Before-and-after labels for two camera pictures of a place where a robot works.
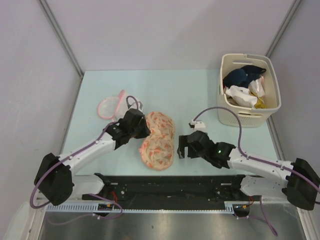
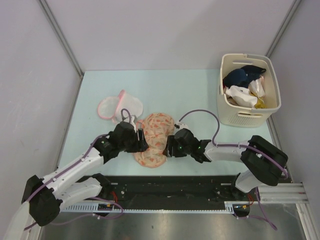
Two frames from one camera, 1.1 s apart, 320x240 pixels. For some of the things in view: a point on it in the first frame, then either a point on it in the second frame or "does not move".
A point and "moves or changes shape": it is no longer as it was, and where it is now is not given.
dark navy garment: [242, 77] does not move
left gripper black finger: [143, 127] → [142, 145]
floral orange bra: [157, 149] moves or changes shape
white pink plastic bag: [258, 86] does not move
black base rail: [129, 188] does not move
